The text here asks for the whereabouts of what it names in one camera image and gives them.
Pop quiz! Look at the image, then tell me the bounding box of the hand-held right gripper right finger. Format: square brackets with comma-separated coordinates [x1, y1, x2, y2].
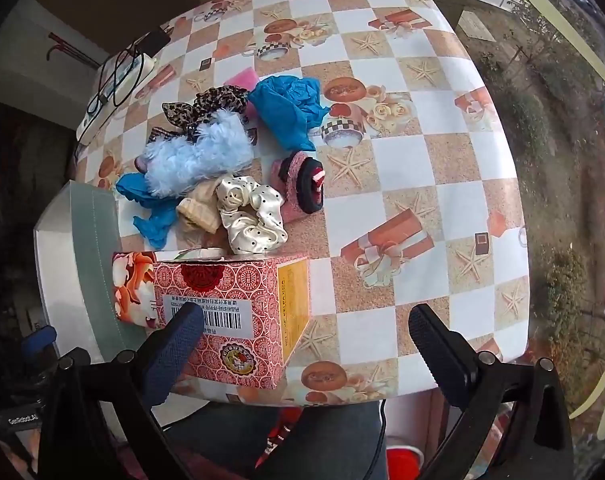
[407, 303, 576, 480]

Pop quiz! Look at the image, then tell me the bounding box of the grey and white storage bin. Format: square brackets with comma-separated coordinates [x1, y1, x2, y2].
[32, 180, 156, 361]

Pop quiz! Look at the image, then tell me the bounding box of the red cup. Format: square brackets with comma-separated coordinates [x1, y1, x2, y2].
[385, 437, 426, 480]

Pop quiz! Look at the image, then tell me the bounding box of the leopard print scrunchie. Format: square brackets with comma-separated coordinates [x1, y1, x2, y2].
[161, 85, 250, 133]

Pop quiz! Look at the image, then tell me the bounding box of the beige checked scrunchie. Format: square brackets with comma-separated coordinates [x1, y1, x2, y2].
[175, 180, 226, 235]

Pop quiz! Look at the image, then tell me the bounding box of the brown cardboard box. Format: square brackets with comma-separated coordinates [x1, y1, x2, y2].
[32, 0, 243, 56]

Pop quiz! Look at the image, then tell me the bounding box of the light blue fluffy scrunchie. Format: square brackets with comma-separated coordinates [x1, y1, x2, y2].
[135, 109, 253, 198]

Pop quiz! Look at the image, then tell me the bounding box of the white power strip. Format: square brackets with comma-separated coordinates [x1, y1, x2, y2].
[75, 52, 158, 143]

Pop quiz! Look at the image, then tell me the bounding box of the checkered printed tablecloth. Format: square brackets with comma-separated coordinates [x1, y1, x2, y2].
[72, 0, 531, 408]

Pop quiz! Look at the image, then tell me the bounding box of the black power adapter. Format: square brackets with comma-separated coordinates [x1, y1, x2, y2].
[132, 30, 172, 58]

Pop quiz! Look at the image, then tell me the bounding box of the cream polka dot scrunchie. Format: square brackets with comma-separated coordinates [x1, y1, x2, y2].
[215, 175, 289, 256]

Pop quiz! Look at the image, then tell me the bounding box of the blue cloth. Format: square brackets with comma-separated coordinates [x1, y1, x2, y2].
[247, 76, 331, 153]
[115, 172, 183, 250]

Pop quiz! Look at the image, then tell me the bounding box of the red patterned cardboard box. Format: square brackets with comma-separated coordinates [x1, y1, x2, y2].
[111, 247, 311, 391]

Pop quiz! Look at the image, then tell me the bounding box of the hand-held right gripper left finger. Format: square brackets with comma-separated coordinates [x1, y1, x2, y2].
[35, 302, 206, 480]

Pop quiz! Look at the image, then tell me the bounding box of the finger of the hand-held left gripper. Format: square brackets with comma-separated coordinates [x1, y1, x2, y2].
[20, 325, 58, 361]

